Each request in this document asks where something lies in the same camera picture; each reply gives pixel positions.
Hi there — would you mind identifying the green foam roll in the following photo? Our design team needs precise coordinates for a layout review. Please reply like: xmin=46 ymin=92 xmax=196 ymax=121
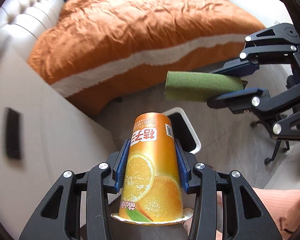
xmin=165 ymin=71 xmax=243 ymax=102

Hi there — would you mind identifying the orange juice paper cup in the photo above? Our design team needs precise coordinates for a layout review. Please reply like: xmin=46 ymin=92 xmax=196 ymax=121
xmin=111 ymin=113 xmax=193 ymax=225

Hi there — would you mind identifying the white trash bin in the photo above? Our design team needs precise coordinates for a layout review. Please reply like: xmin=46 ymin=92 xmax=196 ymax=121
xmin=163 ymin=107 xmax=202 ymax=154

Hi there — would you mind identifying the pink cushion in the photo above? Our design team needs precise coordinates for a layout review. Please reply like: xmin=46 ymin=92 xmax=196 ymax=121
xmin=214 ymin=187 xmax=300 ymax=240

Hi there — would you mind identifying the office chair base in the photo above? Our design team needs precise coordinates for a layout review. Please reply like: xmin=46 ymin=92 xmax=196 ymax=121
xmin=250 ymin=112 xmax=297 ymax=165

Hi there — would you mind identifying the orange bed blanket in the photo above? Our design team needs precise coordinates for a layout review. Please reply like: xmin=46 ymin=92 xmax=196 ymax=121
xmin=28 ymin=0 xmax=264 ymax=115

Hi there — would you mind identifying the cream padded headboard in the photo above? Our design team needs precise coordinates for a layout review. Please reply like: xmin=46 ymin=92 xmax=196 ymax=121
xmin=0 ymin=0 xmax=64 ymax=61

